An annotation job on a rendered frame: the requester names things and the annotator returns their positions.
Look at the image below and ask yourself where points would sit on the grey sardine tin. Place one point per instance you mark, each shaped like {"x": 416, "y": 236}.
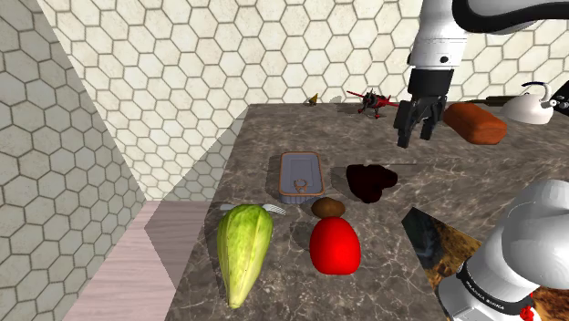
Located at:
{"x": 301, "y": 175}

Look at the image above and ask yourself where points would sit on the red toy airplane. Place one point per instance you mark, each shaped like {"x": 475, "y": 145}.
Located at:
{"x": 373, "y": 102}

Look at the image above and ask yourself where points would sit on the brown kiwi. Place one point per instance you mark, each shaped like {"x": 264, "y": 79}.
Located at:
{"x": 328, "y": 207}

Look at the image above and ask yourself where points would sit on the black appliance with knobs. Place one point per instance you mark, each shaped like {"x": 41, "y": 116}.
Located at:
{"x": 561, "y": 95}

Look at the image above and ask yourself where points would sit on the green ridged gourd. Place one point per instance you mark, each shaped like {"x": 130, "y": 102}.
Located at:
{"x": 243, "y": 253}

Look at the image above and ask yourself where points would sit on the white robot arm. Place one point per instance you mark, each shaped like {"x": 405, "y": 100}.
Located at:
{"x": 438, "y": 40}

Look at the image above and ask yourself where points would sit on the orange-brown bread loaf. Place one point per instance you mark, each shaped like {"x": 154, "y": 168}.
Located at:
{"x": 475, "y": 123}

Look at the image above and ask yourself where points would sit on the white kettle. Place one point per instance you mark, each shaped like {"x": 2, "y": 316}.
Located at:
{"x": 526, "y": 109}

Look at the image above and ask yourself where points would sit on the red round fruit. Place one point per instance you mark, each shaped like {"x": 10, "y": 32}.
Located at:
{"x": 334, "y": 246}

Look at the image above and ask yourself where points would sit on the small yellow cone figure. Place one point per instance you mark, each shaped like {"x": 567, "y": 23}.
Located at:
{"x": 314, "y": 100}

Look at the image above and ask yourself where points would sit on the dark brown stick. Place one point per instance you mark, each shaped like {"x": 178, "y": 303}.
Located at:
{"x": 493, "y": 99}

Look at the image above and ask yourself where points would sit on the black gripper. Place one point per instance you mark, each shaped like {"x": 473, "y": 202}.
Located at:
{"x": 430, "y": 83}

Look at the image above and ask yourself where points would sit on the dark maroon lump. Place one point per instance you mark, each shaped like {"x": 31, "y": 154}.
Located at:
{"x": 369, "y": 181}

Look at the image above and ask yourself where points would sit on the silver fork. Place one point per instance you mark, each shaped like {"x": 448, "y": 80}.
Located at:
{"x": 274, "y": 208}

